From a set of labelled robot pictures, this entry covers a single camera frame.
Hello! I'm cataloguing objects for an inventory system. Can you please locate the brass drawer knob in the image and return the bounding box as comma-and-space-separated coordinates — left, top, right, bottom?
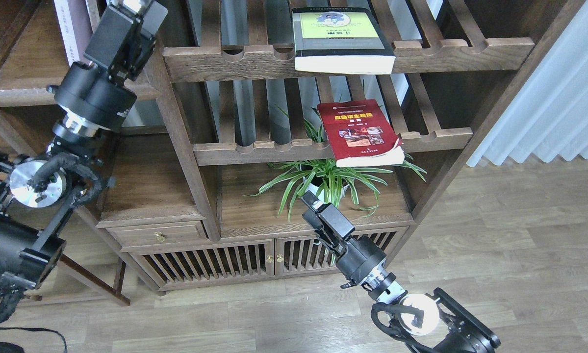
154, 231, 167, 243

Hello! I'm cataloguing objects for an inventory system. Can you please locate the green spider plant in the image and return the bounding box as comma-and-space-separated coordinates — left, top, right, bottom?
257, 107, 426, 214

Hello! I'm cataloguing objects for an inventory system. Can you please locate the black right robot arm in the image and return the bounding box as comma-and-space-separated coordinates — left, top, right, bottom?
302, 192, 501, 353

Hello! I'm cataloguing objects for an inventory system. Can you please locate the dark wooden bookshelf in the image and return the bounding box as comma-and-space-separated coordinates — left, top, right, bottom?
0, 0, 585, 297

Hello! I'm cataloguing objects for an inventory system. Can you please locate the red cover book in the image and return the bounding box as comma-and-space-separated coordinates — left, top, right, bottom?
317, 99, 405, 168

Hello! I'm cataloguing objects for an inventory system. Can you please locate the green and black book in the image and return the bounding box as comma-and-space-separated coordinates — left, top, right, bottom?
291, 7, 396, 75

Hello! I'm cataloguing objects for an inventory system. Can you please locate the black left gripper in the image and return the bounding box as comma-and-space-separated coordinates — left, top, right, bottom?
48, 0, 168, 132

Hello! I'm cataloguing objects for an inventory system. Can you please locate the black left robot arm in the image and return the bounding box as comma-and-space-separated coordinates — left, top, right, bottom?
0, 0, 168, 323

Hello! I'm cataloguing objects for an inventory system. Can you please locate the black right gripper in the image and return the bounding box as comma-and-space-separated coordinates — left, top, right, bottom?
301, 191, 387, 287

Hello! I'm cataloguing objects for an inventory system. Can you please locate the white curtain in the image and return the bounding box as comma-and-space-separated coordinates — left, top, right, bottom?
467, 1, 588, 167

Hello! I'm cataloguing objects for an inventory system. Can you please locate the white lavender book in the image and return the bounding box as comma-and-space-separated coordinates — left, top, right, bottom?
53, 0, 92, 65

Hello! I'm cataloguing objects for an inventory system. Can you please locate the white plant pot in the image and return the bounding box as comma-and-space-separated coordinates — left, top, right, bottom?
307, 177, 350, 208

